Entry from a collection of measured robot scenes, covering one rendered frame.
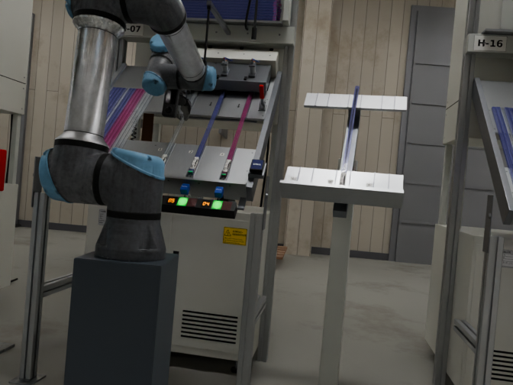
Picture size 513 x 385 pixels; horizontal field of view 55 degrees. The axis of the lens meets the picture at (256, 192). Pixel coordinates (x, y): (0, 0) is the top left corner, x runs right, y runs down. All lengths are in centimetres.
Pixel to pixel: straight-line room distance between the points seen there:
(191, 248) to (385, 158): 416
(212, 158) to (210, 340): 71
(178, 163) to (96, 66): 59
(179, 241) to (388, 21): 464
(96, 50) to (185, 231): 92
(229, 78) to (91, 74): 89
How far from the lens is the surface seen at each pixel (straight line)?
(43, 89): 640
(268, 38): 210
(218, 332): 194
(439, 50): 611
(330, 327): 166
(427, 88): 597
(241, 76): 197
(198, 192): 159
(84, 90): 116
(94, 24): 120
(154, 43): 161
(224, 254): 187
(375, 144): 580
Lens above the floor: 73
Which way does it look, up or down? 1 degrees down
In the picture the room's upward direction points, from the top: 5 degrees clockwise
